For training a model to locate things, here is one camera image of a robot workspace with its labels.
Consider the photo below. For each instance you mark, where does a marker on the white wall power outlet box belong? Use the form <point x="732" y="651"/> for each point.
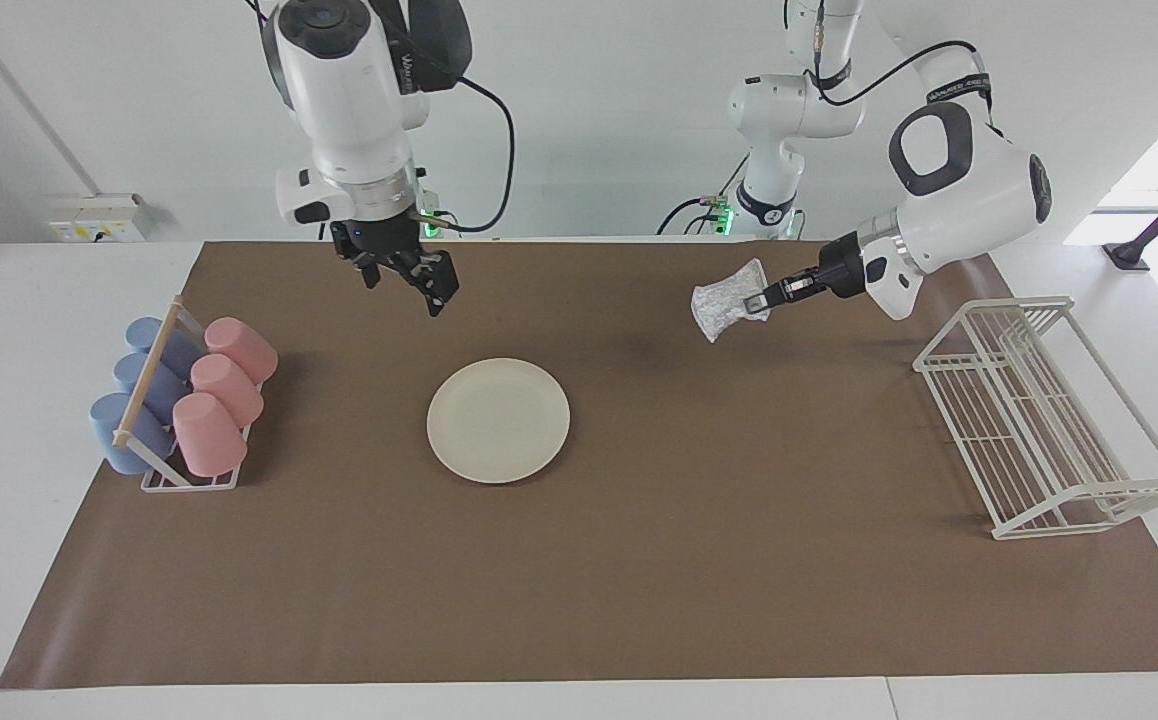
<point x="89" y="220"/>

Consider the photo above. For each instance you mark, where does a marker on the blue plastic cup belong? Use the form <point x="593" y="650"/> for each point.
<point x="101" y="435"/>
<point x="144" y="332"/>
<point x="127" y="375"/>

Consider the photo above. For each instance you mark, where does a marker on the pink plastic cup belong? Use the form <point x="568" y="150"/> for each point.
<point x="207" y="440"/>
<point x="227" y="392"/>
<point x="242" y="350"/>

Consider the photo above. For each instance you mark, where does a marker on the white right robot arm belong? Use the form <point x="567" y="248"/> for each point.
<point x="349" y="100"/>

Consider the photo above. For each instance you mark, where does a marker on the brown table mat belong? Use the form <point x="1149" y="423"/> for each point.
<point x="639" y="560"/>

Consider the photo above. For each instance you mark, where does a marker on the cream round plate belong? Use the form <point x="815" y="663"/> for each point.
<point x="499" y="420"/>

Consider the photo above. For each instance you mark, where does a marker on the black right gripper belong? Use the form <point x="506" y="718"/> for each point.
<point x="379" y="235"/>

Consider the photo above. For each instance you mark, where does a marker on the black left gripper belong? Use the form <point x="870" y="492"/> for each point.
<point x="844" y="270"/>

